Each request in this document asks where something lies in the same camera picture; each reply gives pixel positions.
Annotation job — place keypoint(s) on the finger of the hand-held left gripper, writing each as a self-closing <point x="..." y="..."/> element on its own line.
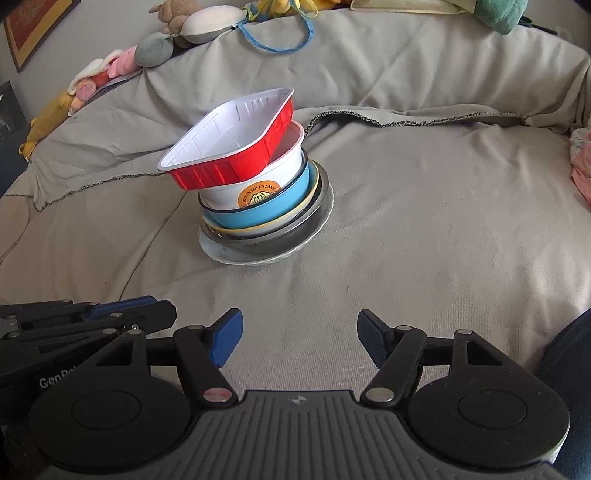
<point x="152" y="318"/>
<point x="120" y="308"/>

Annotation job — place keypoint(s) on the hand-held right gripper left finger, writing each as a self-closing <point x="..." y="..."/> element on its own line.
<point x="226" y="337"/>

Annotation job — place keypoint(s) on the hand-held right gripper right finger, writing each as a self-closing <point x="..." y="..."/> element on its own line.
<point x="374" y="339"/>

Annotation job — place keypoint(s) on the clear glass plate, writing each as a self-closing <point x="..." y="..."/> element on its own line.
<point x="221" y="254"/>

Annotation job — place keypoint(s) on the yellow-rimmed bowl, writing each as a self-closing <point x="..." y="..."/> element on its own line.
<point x="240" y="229"/>

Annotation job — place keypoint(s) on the stainless steel bowl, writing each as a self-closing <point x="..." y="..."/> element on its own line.
<point x="309" y="221"/>

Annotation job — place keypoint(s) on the blue bowl with black rim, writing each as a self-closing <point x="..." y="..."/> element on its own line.
<point x="277" y="210"/>

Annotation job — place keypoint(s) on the white paper bowl orange label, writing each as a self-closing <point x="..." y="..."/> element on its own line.
<point x="277" y="175"/>

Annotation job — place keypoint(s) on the red foil tray white inside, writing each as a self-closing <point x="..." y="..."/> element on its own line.
<point x="221" y="138"/>

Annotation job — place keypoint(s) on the beige bed sheet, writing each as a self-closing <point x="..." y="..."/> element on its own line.
<point x="415" y="207"/>

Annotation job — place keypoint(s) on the person's leg in blue pants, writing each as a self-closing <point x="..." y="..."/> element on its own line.
<point x="570" y="369"/>

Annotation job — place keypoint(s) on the yellow plush toy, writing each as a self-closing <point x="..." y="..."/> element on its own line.
<point x="48" y="117"/>

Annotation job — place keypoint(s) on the dark box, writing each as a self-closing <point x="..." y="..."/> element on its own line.
<point x="10" y="108"/>

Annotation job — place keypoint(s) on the pink and white plush toy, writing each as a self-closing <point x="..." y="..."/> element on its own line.
<point x="108" y="69"/>

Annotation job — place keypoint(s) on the grey oval plush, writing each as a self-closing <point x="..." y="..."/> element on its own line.
<point x="154" y="50"/>

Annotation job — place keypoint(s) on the pink cloth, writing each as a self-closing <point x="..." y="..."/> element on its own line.
<point x="582" y="166"/>

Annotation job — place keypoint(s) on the brown plush toy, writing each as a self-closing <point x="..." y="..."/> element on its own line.
<point x="178" y="14"/>

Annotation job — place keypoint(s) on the white oval plush cushion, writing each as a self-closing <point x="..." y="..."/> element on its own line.
<point x="210" y="21"/>

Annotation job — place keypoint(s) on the yellow plush with blue trim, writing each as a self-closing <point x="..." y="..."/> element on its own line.
<point x="281" y="7"/>

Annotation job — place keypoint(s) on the green cloth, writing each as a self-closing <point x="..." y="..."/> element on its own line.
<point x="501" y="14"/>

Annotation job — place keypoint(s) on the framed wall picture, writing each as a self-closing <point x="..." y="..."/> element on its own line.
<point x="32" y="27"/>

